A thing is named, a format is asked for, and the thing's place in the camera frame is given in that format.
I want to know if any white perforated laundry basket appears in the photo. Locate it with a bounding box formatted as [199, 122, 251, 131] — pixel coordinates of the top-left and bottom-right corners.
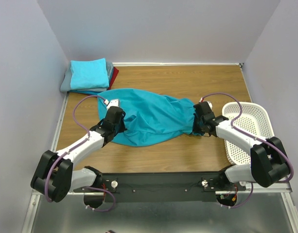
[222, 101, 276, 166]

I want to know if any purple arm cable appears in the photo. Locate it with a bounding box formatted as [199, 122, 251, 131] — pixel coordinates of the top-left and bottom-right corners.
[45, 95, 116, 212]
[201, 92, 294, 209]

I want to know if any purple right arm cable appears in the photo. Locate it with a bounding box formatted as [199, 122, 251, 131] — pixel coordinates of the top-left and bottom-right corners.
[201, 92, 294, 209]

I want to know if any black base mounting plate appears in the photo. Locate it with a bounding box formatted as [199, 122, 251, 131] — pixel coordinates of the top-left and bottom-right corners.
[75, 172, 246, 207]

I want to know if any folded light blue t-shirt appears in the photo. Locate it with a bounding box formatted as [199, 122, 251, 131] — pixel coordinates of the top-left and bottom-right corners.
[70, 58, 109, 90]

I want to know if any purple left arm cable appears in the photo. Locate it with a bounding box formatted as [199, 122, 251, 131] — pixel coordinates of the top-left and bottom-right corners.
[45, 95, 116, 212]

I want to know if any aluminium rail frame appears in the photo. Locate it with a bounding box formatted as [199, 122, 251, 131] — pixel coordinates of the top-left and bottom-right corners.
[22, 63, 298, 233]

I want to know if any folded red t-shirt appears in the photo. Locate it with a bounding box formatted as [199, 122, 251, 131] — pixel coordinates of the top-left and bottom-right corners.
[108, 67, 119, 90]

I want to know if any folded grey t-shirt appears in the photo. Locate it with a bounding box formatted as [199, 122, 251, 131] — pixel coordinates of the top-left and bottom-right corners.
[60, 62, 114, 92]

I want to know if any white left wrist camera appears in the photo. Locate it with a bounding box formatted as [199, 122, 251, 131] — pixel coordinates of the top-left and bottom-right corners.
[104, 99, 120, 109]

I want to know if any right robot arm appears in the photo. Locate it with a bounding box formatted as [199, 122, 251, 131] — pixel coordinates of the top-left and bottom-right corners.
[193, 101, 294, 190]

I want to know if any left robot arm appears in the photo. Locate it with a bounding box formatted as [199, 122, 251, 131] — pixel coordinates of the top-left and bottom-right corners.
[30, 106, 125, 202]

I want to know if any teal t-shirt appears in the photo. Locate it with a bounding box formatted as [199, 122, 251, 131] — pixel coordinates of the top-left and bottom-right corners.
[100, 88, 195, 147]

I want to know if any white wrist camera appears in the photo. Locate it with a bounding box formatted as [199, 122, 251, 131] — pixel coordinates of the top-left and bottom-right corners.
[104, 99, 120, 109]
[199, 98, 212, 109]

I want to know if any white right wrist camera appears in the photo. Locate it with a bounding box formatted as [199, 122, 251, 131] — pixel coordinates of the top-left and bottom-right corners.
[199, 98, 212, 109]

